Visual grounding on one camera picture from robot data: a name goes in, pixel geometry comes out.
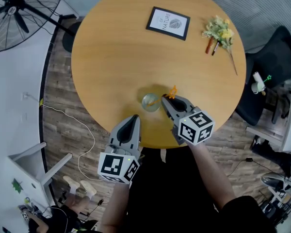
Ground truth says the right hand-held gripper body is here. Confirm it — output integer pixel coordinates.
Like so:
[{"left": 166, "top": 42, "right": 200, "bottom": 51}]
[{"left": 171, "top": 106, "right": 216, "bottom": 146}]

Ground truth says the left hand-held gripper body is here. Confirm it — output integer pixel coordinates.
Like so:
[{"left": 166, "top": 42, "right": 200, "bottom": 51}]
[{"left": 97, "top": 143, "right": 143, "bottom": 185}]

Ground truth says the orange star wand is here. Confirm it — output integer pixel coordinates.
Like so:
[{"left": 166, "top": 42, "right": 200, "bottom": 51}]
[{"left": 146, "top": 85, "right": 178, "bottom": 107}]

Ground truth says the clear glass cup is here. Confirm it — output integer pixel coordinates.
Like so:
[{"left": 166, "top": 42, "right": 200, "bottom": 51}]
[{"left": 141, "top": 93, "right": 162, "bottom": 113}]

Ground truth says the person's right forearm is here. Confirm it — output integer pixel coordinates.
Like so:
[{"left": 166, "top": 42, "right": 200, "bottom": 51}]
[{"left": 187, "top": 141, "right": 236, "bottom": 210}]

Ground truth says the person's left forearm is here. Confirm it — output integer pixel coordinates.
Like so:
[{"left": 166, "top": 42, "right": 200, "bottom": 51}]
[{"left": 100, "top": 182, "right": 132, "bottom": 232}]

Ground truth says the person's black clothing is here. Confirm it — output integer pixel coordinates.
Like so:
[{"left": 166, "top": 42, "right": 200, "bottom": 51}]
[{"left": 126, "top": 146, "right": 277, "bottom": 233}]

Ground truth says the black marker pen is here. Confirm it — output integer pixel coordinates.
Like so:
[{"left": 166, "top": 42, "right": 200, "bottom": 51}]
[{"left": 210, "top": 40, "right": 220, "bottom": 56}]

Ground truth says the brown marker pen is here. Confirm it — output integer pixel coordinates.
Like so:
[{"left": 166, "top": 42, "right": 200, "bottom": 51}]
[{"left": 205, "top": 36, "right": 214, "bottom": 54}]

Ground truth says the yellow flower bouquet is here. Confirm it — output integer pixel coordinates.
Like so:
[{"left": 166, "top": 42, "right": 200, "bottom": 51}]
[{"left": 201, "top": 15, "right": 238, "bottom": 76}]

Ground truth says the white desk with green leaf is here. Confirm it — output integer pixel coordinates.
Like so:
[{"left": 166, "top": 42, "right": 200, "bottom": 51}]
[{"left": 0, "top": 141, "right": 73, "bottom": 233}]

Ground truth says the black framed picture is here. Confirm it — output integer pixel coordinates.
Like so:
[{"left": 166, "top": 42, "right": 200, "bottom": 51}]
[{"left": 145, "top": 6, "right": 191, "bottom": 41}]

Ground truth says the grey office chair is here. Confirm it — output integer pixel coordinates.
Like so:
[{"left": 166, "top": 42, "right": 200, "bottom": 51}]
[{"left": 260, "top": 173, "right": 291, "bottom": 218}]

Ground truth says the green paper leaf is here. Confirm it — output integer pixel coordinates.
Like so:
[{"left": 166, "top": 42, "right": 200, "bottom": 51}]
[{"left": 11, "top": 178, "right": 24, "bottom": 194}]

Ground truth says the black office chair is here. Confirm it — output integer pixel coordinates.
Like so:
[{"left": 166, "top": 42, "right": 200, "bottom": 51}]
[{"left": 234, "top": 25, "right": 291, "bottom": 127}]

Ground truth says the black standing fan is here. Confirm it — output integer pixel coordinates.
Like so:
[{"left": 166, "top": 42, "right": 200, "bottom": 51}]
[{"left": 0, "top": 0, "right": 82, "bottom": 54}]

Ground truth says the white power cable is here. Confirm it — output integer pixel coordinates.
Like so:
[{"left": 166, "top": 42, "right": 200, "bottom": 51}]
[{"left": 25, "top": 95, "right": 106, "bottom": 181}]

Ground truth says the black power adapter cable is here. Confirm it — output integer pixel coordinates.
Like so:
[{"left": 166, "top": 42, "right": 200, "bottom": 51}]
[{"left": 226, "top": 157, "right": 287, "bottom": 179}]

